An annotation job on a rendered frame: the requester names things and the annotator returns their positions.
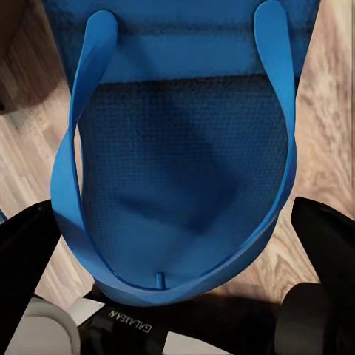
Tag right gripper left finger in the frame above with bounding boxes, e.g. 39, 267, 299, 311
0, 200, 61, 355

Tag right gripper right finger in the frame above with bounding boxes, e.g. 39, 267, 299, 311
291, 196, 355, 347

